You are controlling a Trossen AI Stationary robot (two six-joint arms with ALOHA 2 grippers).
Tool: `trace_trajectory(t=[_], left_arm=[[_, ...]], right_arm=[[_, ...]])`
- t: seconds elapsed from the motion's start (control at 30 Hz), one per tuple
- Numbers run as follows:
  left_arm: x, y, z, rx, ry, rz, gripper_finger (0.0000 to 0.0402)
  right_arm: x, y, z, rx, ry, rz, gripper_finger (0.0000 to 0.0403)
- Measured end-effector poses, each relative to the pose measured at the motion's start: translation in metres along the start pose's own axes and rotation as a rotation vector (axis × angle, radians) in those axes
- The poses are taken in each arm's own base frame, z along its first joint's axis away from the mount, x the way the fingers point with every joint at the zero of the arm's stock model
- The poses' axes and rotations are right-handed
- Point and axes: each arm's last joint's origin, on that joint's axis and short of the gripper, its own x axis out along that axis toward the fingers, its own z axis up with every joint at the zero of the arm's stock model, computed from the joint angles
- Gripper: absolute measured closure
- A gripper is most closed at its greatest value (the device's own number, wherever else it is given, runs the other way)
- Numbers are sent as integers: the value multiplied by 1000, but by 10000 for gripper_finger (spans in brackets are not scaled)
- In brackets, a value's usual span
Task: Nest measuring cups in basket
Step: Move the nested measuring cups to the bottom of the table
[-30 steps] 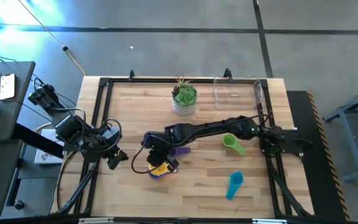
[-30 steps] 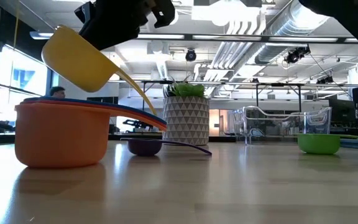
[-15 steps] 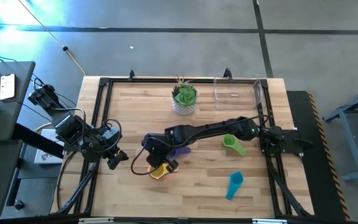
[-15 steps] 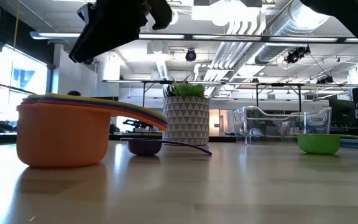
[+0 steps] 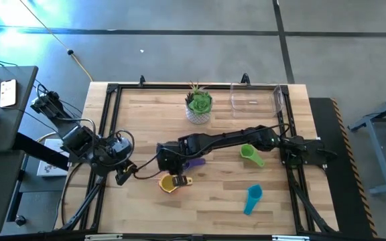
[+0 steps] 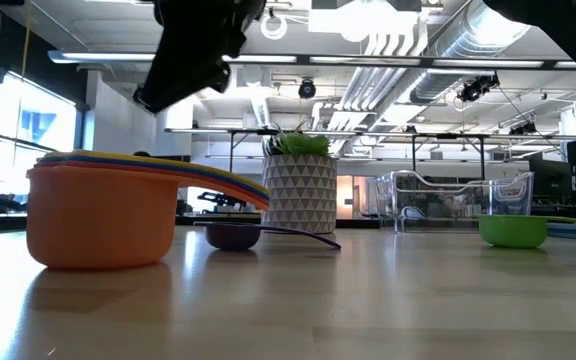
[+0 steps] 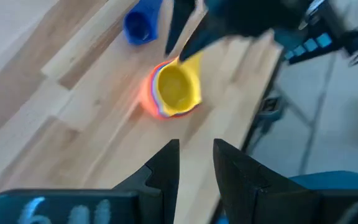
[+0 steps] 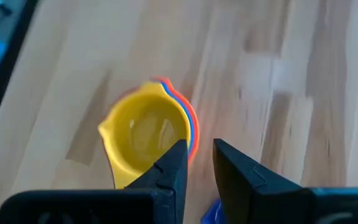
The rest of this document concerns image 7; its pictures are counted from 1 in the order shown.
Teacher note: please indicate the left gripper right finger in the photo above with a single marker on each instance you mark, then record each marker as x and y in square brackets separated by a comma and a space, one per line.
[244, 186]

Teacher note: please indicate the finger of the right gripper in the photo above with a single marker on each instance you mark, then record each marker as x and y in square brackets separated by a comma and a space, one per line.
[182, 18]
[207, 34]

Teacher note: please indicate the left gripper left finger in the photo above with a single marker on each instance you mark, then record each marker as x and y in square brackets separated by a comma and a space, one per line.
[163, 174]

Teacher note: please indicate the dark purple measuring cup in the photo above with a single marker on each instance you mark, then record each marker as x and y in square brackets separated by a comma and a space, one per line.
[140, 26]

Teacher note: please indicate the yellow measuring cup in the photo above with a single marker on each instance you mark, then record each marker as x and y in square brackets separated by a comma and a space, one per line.
[174, 88]

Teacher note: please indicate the blue measuring cup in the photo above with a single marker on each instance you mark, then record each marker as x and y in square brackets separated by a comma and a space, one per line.
[154, 95]

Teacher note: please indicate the blue chair seat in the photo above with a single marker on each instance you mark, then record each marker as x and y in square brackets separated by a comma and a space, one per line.
[337, 180]

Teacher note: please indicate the grey metal stand leg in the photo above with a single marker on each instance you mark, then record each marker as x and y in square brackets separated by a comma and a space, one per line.
[319, 109]

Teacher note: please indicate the black table leg bracket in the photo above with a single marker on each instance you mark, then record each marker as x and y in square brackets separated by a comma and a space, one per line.
[269, 109]

